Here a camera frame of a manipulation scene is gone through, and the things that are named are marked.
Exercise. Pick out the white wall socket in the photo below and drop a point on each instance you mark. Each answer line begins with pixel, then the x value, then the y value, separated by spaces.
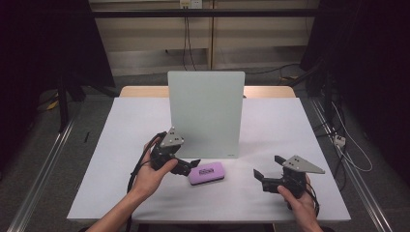
pixel 190 3

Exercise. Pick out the yellow floor tape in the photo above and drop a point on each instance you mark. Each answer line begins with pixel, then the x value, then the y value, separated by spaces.
pixel 52 105

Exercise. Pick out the white power adapter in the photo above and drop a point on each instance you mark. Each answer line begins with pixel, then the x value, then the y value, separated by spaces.
pixel 339 140

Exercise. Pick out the purple whiteboard eraser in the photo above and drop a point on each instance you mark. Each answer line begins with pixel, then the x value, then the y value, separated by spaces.
pixel 206 173

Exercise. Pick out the person's left hand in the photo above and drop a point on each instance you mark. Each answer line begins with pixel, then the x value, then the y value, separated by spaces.
pixel 148 180

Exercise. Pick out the person's right hand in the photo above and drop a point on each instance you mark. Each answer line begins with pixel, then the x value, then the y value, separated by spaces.
pixel 303 209

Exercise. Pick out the black curtain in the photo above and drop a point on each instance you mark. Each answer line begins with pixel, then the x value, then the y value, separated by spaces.
pixel 377 80
pixel 32 64

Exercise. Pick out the black metal stand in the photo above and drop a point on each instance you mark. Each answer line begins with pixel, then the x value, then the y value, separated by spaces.
pixel 63 103
pixel 327 93

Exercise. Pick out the white whiteboard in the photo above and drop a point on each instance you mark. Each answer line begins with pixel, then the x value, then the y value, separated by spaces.
pixel 206 96

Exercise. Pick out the metal floor rail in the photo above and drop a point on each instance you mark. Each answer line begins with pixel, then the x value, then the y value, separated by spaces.
pixel 38 182
pixel 357 183

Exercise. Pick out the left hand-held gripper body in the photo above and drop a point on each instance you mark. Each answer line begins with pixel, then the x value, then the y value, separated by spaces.
pixel 167 151

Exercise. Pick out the wooden table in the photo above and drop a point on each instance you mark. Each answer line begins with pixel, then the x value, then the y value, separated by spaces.
pixel 145 92

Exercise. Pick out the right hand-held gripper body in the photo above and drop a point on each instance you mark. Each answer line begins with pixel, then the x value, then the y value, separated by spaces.
pixel 298 165

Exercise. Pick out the black horizontal bar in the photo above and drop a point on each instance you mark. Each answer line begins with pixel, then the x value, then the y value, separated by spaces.
pixel 257 13

